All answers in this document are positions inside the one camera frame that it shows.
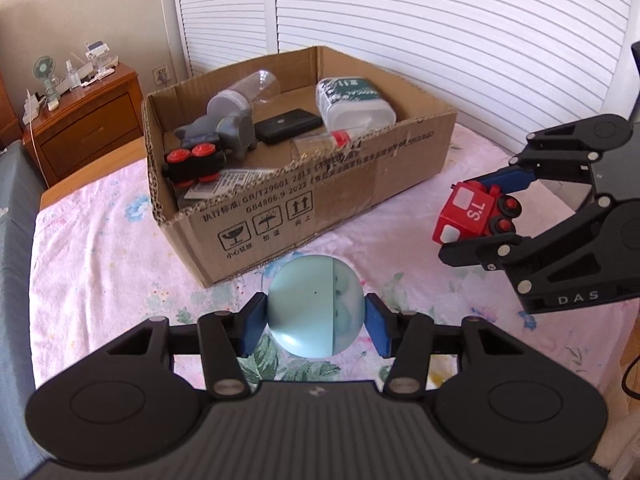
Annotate red toy train car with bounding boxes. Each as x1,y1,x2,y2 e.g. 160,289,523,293
432,180,522,245

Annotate clear plastic card case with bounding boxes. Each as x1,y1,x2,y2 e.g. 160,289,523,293
184,169,273,200

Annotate black toy train car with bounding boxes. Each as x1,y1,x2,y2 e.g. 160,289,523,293
162,142,227,188

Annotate medical cotton swab box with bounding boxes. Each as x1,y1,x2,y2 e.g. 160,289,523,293
316,76,397,133

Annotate jar of gold pins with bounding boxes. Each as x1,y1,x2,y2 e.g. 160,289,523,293
292,127,369,157

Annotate grey cat figurine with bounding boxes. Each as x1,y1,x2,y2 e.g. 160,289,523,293
174,112,257,160

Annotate black power bank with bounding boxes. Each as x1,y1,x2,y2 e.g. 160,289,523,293
255,108,323,145

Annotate clear plastic bottle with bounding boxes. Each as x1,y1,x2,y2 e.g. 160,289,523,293
206,70,281,117

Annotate cardboard box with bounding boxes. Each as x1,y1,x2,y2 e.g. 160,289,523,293
142,46,457,287

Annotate white louvered closet door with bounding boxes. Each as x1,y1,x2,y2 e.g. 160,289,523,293
175,0,639,151

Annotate pink floral tablecloth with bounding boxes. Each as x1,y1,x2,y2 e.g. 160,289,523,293
29,127,639,387

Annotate wooden nightstand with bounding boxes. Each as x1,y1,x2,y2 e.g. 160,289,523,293
23,63,142,186

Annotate blue bed sheet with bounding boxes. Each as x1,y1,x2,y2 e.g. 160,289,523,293
0,141,46,479

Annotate white phone stand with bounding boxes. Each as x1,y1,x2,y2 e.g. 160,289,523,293
85,40,117,79

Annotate small spray bottle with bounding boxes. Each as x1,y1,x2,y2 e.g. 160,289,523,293
65,60,81,90

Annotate white power strip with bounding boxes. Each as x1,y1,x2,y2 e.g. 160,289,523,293
22,90,40,126

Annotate small green desk fan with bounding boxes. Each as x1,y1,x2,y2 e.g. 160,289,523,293
32,55,60,112

